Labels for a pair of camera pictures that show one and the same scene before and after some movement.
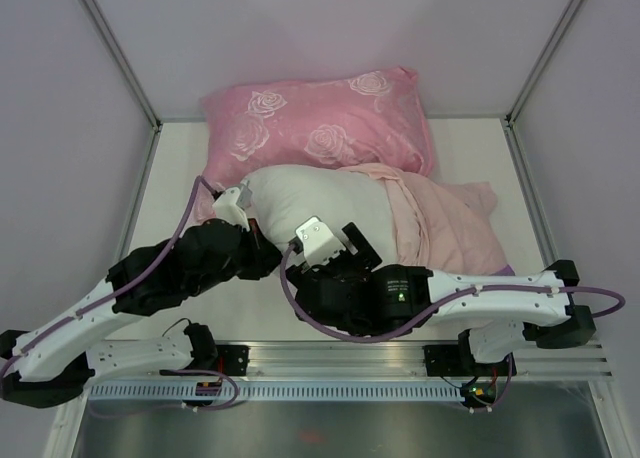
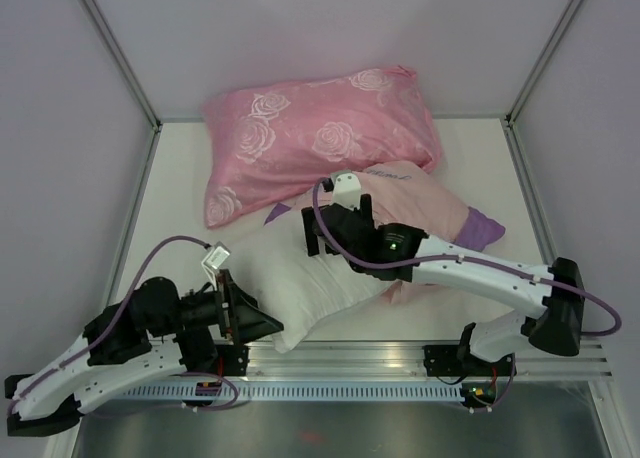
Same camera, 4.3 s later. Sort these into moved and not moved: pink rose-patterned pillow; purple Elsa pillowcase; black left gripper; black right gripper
Moved: purple Elsa pillowcase; black left gripper; black right gripper
Not moved: pink rose-patterned pillow
